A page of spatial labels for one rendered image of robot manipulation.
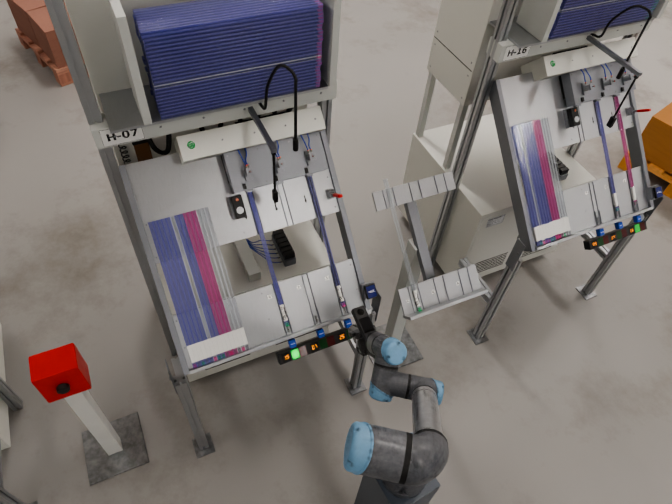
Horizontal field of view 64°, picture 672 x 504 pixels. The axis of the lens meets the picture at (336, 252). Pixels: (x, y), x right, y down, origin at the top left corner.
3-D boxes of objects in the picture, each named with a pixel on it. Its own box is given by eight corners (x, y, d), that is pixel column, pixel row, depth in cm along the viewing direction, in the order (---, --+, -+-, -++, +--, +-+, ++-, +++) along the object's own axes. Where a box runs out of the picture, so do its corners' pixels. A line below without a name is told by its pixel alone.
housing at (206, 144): (314, 135, 196) (326, 128, 182) (180, 166, 181) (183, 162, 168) (308, 113, 195) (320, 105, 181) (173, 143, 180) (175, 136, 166)
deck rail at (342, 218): (365, 306, 205) (371, 309, 199) (360, 308, 204) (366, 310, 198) (317, 122, 195) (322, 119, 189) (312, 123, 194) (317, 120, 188)
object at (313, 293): (362, 306, 202) (365, 307, 199) (188, 367, 181) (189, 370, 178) (349, 258, 199) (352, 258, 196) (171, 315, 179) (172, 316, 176)
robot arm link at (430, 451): (462, 461, 118) (444, 371, 166) (413, 450, 119) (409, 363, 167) (450, 506, 121) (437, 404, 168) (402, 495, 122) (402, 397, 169)
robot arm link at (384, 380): (403, 407, 160) (410, 371, 160) (366, 399, 161) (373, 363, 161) (402, 401, 168) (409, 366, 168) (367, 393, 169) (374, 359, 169)
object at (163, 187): (335, 211, 199) (339, 211, 194) (155, 263, 179) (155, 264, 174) (312, 123, 194) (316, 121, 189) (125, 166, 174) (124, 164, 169)
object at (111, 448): (149, 462, 229) (97, 380, 169) (90, 486, 221) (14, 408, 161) (137, 412, 242) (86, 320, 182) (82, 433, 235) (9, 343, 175)
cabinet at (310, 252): (327, 339, 272) (334, 263, 224) (191, 388, 251) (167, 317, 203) (282, 248, 309) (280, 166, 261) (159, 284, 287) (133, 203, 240)
